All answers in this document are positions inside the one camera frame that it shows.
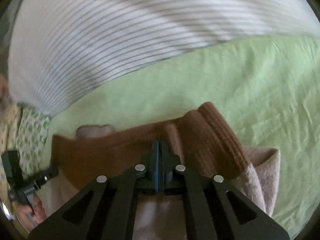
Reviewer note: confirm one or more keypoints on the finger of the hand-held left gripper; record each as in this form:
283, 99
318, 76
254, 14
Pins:
47, 176

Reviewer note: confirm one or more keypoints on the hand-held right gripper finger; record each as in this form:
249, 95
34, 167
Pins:
156, 172
160, 172

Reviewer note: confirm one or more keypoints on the beige knit sweater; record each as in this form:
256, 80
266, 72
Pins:
205, 140

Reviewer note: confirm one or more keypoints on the person's left hand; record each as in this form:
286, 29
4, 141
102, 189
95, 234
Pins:
30, 212

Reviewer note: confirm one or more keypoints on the yellow printed cloth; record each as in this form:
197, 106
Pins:
8, 135

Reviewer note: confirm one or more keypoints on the green checked cloth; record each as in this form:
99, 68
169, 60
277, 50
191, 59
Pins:
32, 135

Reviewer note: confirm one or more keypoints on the green bed sheet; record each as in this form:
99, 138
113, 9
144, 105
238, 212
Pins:
237, 80

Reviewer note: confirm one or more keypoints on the white striped pillow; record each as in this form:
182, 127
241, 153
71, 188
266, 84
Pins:
125, 35

